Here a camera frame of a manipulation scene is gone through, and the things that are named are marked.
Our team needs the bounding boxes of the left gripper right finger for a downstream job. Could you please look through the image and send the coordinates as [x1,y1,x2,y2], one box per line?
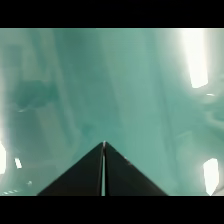
[104,141,168,197]

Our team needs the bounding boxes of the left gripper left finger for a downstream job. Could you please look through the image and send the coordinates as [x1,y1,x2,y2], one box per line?
[36,141,105,197]

